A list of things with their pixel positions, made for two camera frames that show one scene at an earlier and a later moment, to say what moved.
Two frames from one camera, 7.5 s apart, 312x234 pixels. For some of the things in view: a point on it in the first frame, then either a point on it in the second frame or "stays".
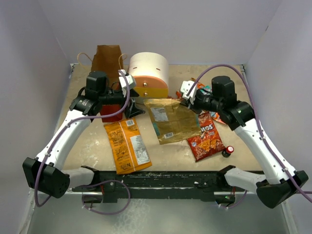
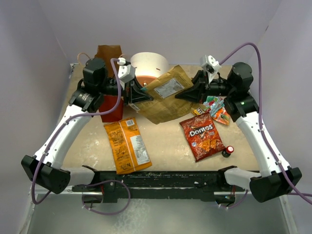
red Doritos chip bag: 209,142 stays
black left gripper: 132,109 to 135,96
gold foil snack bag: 172,120 to 165,106
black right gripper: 195,106 to 194,93
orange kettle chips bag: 128,151 stays
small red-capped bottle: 229,149 stays
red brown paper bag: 106,59 stays
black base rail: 112,186 stays
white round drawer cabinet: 149,70 stays
